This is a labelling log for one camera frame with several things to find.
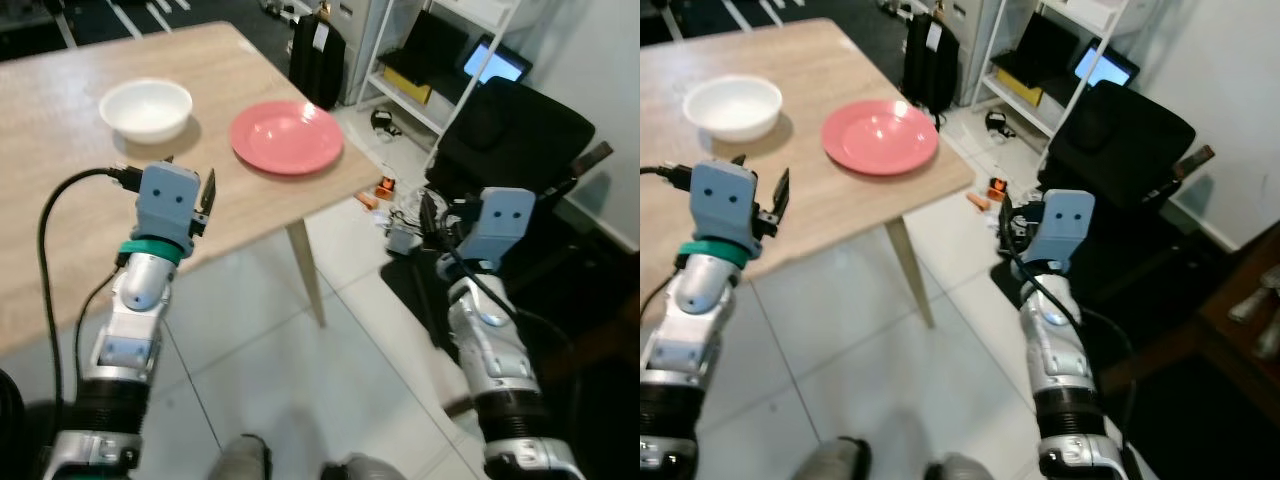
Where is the white bowl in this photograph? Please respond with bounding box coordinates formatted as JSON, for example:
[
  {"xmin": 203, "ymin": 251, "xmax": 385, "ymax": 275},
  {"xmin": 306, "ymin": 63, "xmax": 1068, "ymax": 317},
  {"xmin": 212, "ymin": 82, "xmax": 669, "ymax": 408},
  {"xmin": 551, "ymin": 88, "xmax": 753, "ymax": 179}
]
[
  {"xmin": 683, "ymin": 75, "xmax": 784, "ymax": 142},
  {"xmin": 98, "ymin": 78, "xmax": 194, "ymax": 144}
]

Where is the pink plate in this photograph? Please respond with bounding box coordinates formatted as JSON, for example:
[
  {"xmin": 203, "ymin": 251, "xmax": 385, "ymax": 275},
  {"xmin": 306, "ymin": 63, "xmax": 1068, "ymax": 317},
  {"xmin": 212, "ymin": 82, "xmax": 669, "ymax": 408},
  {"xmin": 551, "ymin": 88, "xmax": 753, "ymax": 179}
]
[
  {"xmin": 229, "ymin": 100, "xmax": 346, "ymax": 177},
  {"xmin": 821, "ymin": 99, "xmax": 940, "ymax": 178}
]

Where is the black office chair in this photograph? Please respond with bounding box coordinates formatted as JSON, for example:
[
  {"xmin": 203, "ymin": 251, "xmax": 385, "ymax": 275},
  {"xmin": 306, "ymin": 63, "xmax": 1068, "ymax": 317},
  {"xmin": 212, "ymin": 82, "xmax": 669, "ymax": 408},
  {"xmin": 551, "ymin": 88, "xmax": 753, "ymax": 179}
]
[
  {"xmin": 1034, "ymin": 80, "xmax": 1217, "ymax": 226},
  {"xmin": 424, "ymin": 78, "xmax": 616, "ymax": 236}
]

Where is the wooden table leg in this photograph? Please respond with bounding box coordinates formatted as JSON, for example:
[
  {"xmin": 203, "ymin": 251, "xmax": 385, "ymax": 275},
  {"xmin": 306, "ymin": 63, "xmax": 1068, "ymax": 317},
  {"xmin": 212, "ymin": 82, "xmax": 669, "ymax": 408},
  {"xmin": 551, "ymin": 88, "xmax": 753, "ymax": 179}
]
[
  {"xmin": 285, "ymin": 219, "xmax": 328, "ymax": 330},
  {"xmin": 885, "ymin": 216, "xmax": 937, "ymax": 330}
]

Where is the white metal shelf rack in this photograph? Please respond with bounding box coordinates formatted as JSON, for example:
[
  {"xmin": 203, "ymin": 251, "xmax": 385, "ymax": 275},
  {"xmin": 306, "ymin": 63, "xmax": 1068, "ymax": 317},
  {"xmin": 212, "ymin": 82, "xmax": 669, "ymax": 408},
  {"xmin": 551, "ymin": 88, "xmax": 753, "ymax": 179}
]
[
  {"xmin": 975, "ymin": 0, "xmax": 1136, "ymax": 173},
  {"xmin": 364, "ymin": 0, "xmax": 523, "ymax": 173}
]

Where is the yellow box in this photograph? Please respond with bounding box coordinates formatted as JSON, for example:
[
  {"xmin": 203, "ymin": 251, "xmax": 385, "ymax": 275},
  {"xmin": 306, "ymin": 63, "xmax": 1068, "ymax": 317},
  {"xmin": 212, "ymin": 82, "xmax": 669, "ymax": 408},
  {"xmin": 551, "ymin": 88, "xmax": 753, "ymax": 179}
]
[
  {"xmin": 379, "ymin": 64, "xmax": 435, "ymax": 105},
  {"xmin": 994, "ymin": 67, "xmax": 1044, "ymax": 109}
]

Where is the tablet with blue screen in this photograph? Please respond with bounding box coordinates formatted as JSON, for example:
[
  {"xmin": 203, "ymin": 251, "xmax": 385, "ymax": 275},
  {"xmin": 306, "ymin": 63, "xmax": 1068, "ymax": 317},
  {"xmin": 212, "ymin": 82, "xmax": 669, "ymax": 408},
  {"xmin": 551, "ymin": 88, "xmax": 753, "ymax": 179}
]
[
  {"xmin": 1071, "ymin": 41, "xmax": 1142, "ymax": 90},
  {"xmin": 459, "ymin": 37, "xmax": 534, "ymax": 87}
]

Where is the black flat case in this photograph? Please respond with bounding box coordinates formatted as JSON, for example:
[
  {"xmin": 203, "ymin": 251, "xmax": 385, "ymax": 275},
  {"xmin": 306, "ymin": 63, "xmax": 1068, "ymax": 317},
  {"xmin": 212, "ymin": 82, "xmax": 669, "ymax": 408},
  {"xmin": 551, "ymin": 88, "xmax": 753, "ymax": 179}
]
[
  {"xmin": 994, "ymin": 11, "xmax": 1082, "ymax": 88},
  {"xmin": 384, "ymin": 9, "xmax": 472, "ymax": 87}
]

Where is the black backpack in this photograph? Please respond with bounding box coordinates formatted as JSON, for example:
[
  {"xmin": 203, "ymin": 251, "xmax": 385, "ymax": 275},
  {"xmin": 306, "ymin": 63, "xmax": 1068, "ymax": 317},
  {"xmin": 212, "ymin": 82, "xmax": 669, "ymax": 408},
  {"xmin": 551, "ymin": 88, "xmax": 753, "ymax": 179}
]
[
  {"xmin": 288, "ymin": 8, "xmax": 347, "ymax": 112},
  {"xmin": 901, "ymin": 10, "xmax": 962, "ymax": 114}
]

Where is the grey cabinet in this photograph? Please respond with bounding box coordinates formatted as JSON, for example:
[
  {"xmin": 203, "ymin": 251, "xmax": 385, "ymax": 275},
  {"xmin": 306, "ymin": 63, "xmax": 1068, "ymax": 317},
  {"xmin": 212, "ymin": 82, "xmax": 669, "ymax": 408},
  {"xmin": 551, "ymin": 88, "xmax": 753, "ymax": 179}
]
[
  {"xmin": 322, "ymin": 0, "xmax": 376, "ymax": 107},
  {"xmin": 940, "ymin": 0, "xmax": 991, "ymax": 108}
]

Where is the dark brown wooden furniture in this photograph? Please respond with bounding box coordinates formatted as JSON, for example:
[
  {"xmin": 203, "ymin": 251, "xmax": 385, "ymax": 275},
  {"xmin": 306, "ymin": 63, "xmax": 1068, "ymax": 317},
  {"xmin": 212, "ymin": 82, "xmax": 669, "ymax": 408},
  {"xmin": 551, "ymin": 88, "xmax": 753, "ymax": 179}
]
[{"xmin": 1100, "ymin": 225, "xmax": 1280, "ymax": 401}]

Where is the grey robot left leg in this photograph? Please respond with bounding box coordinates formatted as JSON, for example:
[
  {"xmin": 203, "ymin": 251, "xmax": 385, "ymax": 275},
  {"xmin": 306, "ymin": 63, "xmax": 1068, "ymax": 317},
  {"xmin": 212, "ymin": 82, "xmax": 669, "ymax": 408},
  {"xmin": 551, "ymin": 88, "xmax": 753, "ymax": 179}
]
[
  {"xmin": 800, "ymin": 436, "xmax": 872, "ymax": 480},
  {"xmin": 210, "ymin": 434, "xmax": 274, "ymax": 480}
]

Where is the grey robot leg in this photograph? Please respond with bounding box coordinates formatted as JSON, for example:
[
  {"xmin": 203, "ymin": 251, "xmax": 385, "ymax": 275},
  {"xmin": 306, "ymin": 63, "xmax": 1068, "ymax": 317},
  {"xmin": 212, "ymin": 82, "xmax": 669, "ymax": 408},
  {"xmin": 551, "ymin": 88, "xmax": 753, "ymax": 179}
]
[
  {"xmin": 320, "ymin": 452, "xmax": 411, "ymax": 480},
  {"xmin": 922, "ymin": 453, "xmax": 1006, "ymax": 480},
  {"xmin": 210, "ymin": 434, "xmax": 274, "ymax": 480},
  {"xmin": 800, "ymin": 436, "xmax": 872, "ymax": 480}
]

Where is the grey robot right leg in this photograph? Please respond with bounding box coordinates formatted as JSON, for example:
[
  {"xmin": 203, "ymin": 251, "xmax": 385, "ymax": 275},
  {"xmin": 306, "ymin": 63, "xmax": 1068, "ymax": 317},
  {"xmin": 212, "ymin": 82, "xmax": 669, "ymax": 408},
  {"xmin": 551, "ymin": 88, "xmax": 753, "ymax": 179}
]
[
  {"xmin": 922, "ymin": 453, "xmax": 1006, "ymax": 480},
  {"xmin": 320, "ymin": 452, "xmax": 411, "ymax": 480}
]

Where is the grey-blue left wrist camera mount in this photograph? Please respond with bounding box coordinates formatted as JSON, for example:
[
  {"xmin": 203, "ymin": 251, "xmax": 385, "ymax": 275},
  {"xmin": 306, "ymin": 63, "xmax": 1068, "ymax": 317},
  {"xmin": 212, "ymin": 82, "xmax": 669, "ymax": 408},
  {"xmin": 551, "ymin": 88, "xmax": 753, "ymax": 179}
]
[
  {"xmin": 689, "ymin": 160, "xmax": 759, "ymax": 252},
  {"xmin": 132, "ymin": 162, "xmax": 202, "ymax": 252}
]

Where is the grey-blue wrist camera mount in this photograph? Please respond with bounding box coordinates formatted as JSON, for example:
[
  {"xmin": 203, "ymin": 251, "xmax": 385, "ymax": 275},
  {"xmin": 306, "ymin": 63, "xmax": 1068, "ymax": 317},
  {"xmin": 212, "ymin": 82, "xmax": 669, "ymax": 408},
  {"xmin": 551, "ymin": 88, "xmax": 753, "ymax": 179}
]
[
  {"xmin": 1029, "ymin": 189, "xmax": 1097, "ymax": 267},
  {"xmin": 132, "ymin": 162, "xmax": 202, "ymax": 252},
  {"xmin": 461, "ymin": 187, "xmax": 539, "ymax": 264},
  {"xmin": 689, "ymin": 160, "xmax": 759, "ymax": 252}
]

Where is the grey-blue right wrist camera mount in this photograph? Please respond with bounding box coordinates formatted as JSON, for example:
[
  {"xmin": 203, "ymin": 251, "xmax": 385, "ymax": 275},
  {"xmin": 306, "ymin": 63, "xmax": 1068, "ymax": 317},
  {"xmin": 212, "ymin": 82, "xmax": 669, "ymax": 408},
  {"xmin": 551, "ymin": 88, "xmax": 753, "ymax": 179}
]
[
  {"xmin": 1029, "ymin": 189, "xmax": 1097, "ymax": 267},
  {"xmin": 461, "ymin": 187, "xmax": 539, "ymax": 264}
]

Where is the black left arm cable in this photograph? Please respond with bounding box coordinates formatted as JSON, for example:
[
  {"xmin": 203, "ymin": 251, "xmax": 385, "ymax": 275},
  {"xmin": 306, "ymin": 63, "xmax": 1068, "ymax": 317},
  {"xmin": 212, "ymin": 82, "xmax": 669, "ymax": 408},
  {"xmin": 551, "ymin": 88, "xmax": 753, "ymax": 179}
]
[
  {"xmin": 36, "ymin": 160, "xmax": 143, "ymax": 441},
  {"xmin": 640, "ymin": 160, "xmax": 697, "ymax": 193}
]

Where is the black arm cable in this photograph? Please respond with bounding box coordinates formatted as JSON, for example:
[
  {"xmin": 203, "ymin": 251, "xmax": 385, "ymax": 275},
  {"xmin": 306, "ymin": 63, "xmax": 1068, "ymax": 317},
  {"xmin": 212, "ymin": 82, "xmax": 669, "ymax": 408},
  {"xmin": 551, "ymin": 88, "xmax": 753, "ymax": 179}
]
[
  {"xmin": 1006, "ymin": 245, "xmax": 1141, "ymax": 421},
  {"xmin": 36, "ymin": 160, "xmax": 143, "ymax": 441},
  {"xmin": 640, "ymin": 160, "xmax": 697, "ymax": 193},
  {"xmin": 440, "ymin": 240, "xmax": 581, "ymax": 401}
]

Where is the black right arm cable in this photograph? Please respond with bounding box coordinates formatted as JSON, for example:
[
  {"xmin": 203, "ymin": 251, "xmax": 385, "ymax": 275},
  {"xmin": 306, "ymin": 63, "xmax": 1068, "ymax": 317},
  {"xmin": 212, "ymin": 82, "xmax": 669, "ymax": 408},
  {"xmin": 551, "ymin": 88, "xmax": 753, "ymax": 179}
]
[
  {"xmin": 1006, "ymin": 245, "xmax": 1141, "ymax": 421},
  {"xmin": 440, "ymin": 240, "xmax": 581, "ymax": 401}
]

